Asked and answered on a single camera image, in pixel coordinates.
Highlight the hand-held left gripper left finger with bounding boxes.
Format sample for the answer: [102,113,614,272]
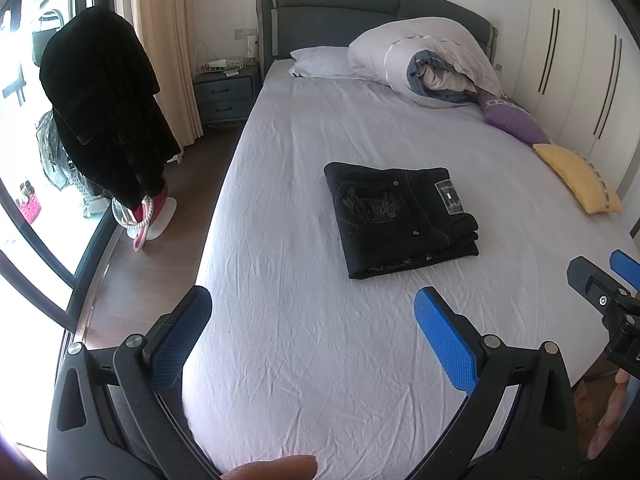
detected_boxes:
[45,285,223,480]

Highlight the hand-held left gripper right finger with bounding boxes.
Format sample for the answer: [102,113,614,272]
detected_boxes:
[414,286,583,480]

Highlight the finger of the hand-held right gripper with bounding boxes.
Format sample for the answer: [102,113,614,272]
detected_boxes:
[566,256,631,311]
[609,249,640,291]

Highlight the black denim pants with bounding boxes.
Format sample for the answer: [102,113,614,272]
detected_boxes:
[323,161,480,281]

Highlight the person's right hand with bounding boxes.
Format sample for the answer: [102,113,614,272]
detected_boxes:
[587,370,633,461]

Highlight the person's left hand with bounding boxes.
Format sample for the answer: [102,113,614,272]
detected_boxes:
[220,454,319,480]

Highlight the yellow cushion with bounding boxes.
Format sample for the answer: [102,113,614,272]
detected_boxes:
[532,143,625,215]

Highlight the bed with white sheet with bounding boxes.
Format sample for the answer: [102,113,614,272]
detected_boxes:
[181,57,640,480]

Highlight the pink and white floor stand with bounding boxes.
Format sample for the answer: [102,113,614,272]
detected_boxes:
[111,180,183,253]

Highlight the purple cushion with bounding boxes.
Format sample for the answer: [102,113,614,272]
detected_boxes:
[480,91,551,146]

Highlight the pink basket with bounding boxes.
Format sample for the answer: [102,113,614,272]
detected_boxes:
[15,192,41,226]

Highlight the grey translucent garment bag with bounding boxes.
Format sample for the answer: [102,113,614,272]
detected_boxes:
[35,110,81,191]

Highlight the white wardrobe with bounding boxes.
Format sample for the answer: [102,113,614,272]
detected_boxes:
[500,0,640,201]

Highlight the black hanging coat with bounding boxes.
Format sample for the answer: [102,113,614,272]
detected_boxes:
[39,7,182,211]

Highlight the grey-blue nightstand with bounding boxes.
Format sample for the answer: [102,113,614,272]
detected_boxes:
[192,66,262,126]

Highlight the beige curtain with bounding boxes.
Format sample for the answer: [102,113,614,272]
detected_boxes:
[129,0,205,150]

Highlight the rolled white duvet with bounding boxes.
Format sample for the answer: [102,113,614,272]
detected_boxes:
[347,16,502,109]

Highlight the white pillow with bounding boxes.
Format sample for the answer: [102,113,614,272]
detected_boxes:
[289,46,366,80]

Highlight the grey-blue padded headboard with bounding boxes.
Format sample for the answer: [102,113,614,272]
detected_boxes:
[256,0,500,73]

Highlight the dark window frame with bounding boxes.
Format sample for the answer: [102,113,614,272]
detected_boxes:
[0,170,126,356]

